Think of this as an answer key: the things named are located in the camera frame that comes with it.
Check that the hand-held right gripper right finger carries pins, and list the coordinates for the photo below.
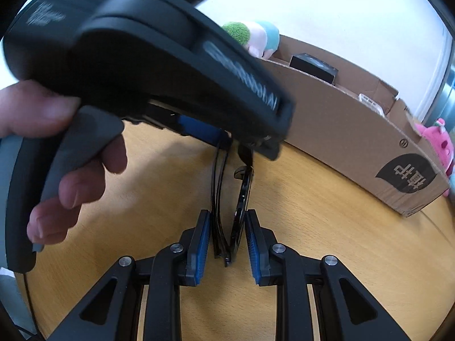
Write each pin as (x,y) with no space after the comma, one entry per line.
(254,248)

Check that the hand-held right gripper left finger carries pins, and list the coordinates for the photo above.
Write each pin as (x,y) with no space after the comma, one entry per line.
(201,248)

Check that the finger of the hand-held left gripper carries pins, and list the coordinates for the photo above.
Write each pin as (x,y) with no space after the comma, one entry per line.
(265,151)
(199,129)

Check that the black glasses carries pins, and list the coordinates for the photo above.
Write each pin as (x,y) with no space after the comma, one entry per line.
(245,188)

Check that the brown cardboard box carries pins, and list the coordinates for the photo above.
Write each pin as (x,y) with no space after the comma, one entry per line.
(337,131)

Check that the small black box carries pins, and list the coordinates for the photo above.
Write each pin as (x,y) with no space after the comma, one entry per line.
(312,69)

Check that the teal pink green plush toy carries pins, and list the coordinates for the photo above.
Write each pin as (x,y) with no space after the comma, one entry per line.
(256,37)

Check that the white plastic cutout tray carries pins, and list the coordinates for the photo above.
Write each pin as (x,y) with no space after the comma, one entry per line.
(369,102)

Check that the person's left forearm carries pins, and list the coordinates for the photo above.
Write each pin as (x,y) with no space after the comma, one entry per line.
(9,170)

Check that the wooden desktop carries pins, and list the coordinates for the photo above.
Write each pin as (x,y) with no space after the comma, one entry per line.
(149,202)

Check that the person's left hand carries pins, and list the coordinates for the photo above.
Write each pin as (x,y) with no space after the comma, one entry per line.
(35,106)

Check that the light blue plush toy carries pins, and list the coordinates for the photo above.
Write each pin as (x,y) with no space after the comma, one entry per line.
(452,183)

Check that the person's grey jacket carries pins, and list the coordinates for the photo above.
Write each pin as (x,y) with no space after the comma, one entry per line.
(10,291)

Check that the grey metal door frame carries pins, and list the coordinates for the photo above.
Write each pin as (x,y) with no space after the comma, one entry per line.
(447,85)

